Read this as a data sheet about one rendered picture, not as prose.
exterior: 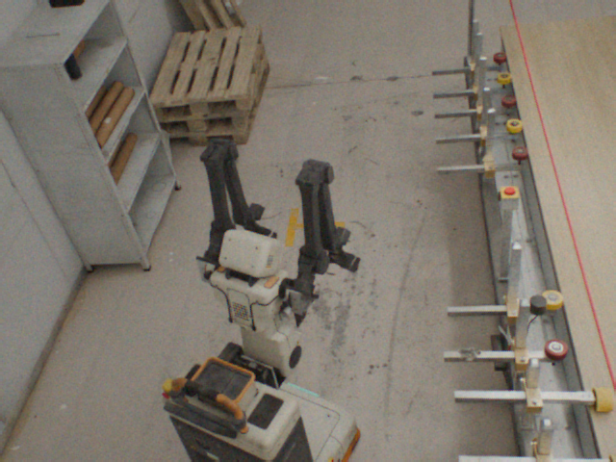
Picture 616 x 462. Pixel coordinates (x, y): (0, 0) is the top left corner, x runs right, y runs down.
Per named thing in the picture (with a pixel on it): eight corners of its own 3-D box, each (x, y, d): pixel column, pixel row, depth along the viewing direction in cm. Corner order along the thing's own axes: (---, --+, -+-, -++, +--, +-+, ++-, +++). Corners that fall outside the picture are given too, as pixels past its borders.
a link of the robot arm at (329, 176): (299, 165, 244) (326, 171, 239) (307, 156, 247) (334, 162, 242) (316, 250, 272) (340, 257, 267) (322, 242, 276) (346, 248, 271)
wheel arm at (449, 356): (444, 364, 267) (444, 357, 264) (443, 356, 269) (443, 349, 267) (560, 364, 260) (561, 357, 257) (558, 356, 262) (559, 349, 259)
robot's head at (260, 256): (259, 279, 250) (268, 241, 249) (214, 265, 259) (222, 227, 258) (278, 278, 263) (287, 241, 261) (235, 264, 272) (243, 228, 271)
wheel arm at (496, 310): (447, 318, 286) (447, 311, 283) (447, 312, 288) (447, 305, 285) (555, 317, 278) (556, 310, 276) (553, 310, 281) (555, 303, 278)
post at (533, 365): (520, 441, 261) (529, 365, 228) (519, 432, 263) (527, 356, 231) (529, 441, 260) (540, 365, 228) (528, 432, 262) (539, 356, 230)
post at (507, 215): (498, 282, 310) (503, 208, 280) (497, 274, 313) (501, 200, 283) (508, 282, 309) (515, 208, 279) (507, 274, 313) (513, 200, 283)
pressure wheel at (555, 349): (544, 372, 261) (547, 354, 253) (540, 356, 266) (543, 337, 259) (566, 372, 259) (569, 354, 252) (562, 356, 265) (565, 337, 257)
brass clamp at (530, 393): (525, 414, 236) (526, 405, 232) (519, 381, 245) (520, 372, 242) (543, 414, 234) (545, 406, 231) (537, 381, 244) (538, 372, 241)
